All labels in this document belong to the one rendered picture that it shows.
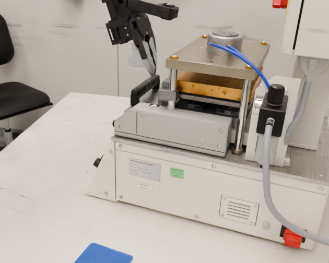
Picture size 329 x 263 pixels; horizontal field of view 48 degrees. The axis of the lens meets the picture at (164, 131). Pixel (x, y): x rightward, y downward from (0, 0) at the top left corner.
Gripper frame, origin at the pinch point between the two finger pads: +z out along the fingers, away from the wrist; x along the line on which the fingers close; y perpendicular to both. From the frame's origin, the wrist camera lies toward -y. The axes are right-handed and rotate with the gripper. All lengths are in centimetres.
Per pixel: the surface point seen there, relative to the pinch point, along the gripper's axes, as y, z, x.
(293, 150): -29.0, 22.5, 6.5
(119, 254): 4.5, 29.4, 31.8
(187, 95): -10.3, 5.3, 10.2
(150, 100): 2.4, 6.8, 2.4
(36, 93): 126, 12, -96
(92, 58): 99, 3, -127
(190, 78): -11.2, 2.3, 7.4
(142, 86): 2.6, 2.5, 3.7
